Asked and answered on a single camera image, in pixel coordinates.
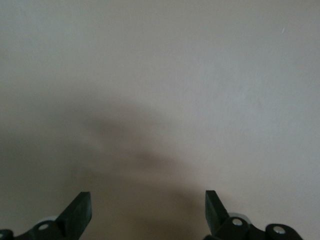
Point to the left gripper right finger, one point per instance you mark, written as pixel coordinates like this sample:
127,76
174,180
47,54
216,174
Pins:
217,217

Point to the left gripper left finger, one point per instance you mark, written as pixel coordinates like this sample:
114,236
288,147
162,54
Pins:
77,215

